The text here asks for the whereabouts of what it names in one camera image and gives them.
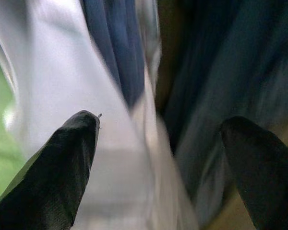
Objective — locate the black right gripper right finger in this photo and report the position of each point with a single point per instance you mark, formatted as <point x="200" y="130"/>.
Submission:
<point x="266" y="179"/>

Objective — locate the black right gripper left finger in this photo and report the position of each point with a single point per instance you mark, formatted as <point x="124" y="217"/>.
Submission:
<point x="50" y="179"/>

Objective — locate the white cloth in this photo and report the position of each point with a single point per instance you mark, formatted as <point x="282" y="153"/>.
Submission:
<point x="62" y="72"/>

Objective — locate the dark blue cloth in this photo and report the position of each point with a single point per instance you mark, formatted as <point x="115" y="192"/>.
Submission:
<point x="242" y="72"/>

